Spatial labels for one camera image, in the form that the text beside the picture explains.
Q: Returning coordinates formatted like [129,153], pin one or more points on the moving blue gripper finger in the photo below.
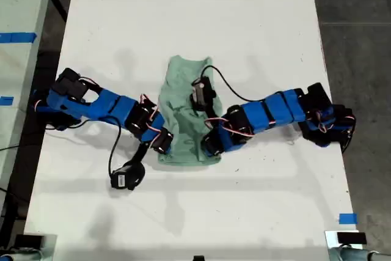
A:
[212,154]

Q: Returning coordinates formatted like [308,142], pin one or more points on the pale green T-shirt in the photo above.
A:
[177,90]

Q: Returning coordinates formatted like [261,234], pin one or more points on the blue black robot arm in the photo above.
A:
[275,108]
[107,102]

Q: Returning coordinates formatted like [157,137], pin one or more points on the tiny black block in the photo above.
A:
[198,258]

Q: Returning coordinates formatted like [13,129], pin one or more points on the rectangular blue tape patch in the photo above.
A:
[348,219]

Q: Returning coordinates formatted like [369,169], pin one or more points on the small black box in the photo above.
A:
[351,238]
[29,241]

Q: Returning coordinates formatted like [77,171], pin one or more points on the short blue tape strip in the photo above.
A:
[6,101]

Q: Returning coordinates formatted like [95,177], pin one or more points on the black stand leg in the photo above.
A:
[60,5]

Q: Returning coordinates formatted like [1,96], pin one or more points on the teal clamp tube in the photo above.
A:
[360,255]

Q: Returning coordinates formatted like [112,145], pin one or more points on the long blue tape strip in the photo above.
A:
[15,37]

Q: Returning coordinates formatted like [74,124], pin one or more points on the grey clamp tube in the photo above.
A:
[21,256]

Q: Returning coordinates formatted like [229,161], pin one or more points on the camera black stalk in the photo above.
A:
[140,154]
[211,111]

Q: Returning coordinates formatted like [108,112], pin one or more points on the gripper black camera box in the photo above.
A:
[126,178]
[201,93]

